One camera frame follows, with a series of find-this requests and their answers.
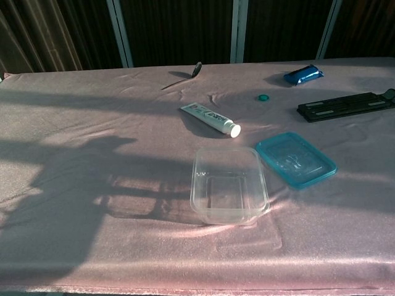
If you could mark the teal bottle cap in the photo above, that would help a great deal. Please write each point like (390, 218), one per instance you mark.
(263, 97)

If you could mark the dark brown pleated curtain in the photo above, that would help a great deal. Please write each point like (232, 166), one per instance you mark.
(367, 27)
(179, 31)
(55, 34)
(284, 31)

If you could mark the metal spoon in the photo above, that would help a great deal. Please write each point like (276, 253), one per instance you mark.
(197, 68)

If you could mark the white frame post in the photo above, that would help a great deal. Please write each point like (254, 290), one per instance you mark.
(328, 31)
(120, 34)
(239, 31)

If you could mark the pink tablecloth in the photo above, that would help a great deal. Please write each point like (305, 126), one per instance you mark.
(123, 246)

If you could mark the blue snack packet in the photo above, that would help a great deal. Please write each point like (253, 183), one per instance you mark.
(304, 75)

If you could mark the clear plastic container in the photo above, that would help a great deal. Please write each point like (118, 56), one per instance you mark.
(197, 197)

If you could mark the white toothpaste tube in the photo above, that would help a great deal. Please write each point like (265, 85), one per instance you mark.
(210, 118)

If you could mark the clear lid with blue rim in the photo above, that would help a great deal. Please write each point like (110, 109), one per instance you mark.
(268, 148)

